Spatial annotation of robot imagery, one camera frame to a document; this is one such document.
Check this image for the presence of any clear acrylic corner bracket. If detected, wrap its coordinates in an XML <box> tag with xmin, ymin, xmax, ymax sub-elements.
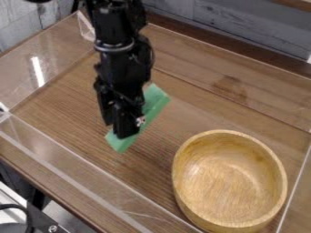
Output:
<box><xmin>76</xmin><ymin>11</ymin><xmax>95</xmax><ymax>42</ymax></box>

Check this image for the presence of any brown wooden bowl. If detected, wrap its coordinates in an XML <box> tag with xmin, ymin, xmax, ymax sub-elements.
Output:
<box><xmin>171</xmin><ymin>129</ymin><xmax>288</xmax><ymax>233</ymax></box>

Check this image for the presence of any green rectangular block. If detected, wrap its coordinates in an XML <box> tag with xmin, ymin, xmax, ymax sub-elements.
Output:
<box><xmin>104</xmin><ymin>84</ymin><xmax>170</xmax><ymax>153</ymax></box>

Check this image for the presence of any black cable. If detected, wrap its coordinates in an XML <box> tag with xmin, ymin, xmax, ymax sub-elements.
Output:
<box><xmin>0</xmin><ymin>203</ymin><xmax>40</xmax><ymax>233</ymax></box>

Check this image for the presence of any clear acrylic tray wall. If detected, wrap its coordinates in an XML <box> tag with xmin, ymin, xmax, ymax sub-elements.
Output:
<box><xmin>0</xmin><ymin>16</ymin><xmax>311</xmax><ymax>233</ymax></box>

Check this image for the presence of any black metal table bracket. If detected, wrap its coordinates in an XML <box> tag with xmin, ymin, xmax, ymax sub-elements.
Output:
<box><xmin>25</xmin><ymin>203</ymin><xmax>71</xmax><ymax>233</ymax></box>

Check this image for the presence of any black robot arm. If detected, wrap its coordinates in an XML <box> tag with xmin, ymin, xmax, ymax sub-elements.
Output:
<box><xmin>84</xmin><ymin>0</ymin><xmax>155</xmax><ymax>139</ymax></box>

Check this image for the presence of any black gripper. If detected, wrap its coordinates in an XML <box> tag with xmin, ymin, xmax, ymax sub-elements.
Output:
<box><xmin>95</xmin><ymin>35</ymin><xmax>155</xmax><ymax>139</ymax></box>

